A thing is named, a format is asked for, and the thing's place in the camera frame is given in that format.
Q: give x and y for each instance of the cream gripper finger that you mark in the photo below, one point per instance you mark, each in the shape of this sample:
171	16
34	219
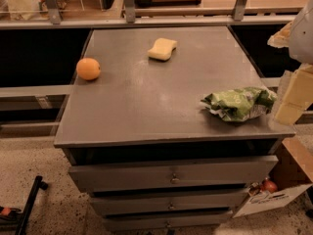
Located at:
298	96
281	38

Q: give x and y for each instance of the metal railing frame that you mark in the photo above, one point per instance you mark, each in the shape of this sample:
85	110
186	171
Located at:
131	13

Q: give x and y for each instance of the red onion in box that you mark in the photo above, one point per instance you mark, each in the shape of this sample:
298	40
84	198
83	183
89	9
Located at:
269	185

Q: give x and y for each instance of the orange fruit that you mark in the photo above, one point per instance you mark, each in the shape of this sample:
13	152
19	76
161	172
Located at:
88	69

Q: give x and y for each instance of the yellow sponge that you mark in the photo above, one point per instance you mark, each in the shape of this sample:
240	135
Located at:
162	49

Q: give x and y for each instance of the black stand on floor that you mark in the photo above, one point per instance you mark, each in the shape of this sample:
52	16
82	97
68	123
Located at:
17	219

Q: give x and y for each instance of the cardboard box on floor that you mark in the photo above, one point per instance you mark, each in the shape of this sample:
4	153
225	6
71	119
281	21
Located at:
293	175

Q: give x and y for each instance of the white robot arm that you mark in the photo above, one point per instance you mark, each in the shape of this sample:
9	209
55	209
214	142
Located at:
298	37

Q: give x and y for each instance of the grey drawer cabinet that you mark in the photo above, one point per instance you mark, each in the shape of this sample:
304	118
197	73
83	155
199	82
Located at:
141	143

